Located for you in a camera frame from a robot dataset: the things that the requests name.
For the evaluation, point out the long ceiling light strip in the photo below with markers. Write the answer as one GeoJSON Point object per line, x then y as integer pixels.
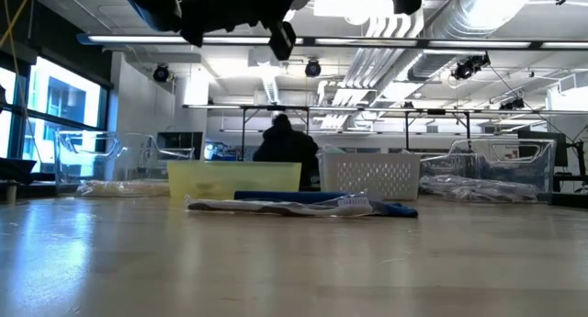
{"type": "Point", "coordinates": [367, 41]}

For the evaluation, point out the white perforated plastic basket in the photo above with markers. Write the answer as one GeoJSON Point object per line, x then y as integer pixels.
{"type": "Point", "coordinates": [367, 174]}

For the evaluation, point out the window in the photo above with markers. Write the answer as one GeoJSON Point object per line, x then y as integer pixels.
{"type": "Point", "coordinates": [64, 101]}

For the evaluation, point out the black monitor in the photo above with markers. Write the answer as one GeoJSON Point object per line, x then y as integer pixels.
{"type": "Point", "coordinates": [561, 151]}
{"type": "Point", "coordinates": [179, 144]}

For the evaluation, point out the blue plastic scoop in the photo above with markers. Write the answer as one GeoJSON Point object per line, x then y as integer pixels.
{"type": "Point", "coordinates": [285, 196]}

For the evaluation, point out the distant black workstation frame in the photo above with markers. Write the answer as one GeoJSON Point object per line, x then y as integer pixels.
{"type": "Point", "coordinates": [321, 108]}

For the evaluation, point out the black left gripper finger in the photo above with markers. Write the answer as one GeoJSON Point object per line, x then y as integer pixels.
{"type": "Point", "coordinates": [193, 37]}
{"type": "Point", "coordinates": [282, 41]}

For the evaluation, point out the yellow plastic bin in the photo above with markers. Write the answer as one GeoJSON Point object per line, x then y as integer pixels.
{"type": "Point", "coordinates": [229, 179]}

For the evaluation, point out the clear plastic bin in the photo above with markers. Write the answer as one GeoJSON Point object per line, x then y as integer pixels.
{"type": "Point", "coordinates": [115, 156]}
{"type": "Point", "coordinates": [528, 165]}

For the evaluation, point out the black ceiling camera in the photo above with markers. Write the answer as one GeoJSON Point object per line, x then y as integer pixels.
{"type": "Point", "coordinates": [161, 73]}
{"type": "Point", "coordinates": [464, 70]}
{"type": "Point", "coordinates": [313, 69]}

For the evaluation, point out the silver ventilation duct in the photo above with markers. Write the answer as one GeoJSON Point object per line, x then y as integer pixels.
{"type": "Point", "coordinates": [427, 65]}

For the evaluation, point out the person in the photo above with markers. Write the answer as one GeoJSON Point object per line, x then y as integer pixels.
{"type": "Point", "coordinates": [285, 144]}

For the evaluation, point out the purple toothbrush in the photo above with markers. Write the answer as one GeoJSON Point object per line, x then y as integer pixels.
{"type": "Point", "coordinates": [505, 192]}
{"type": "Point", "coordinates": [459, 183]}

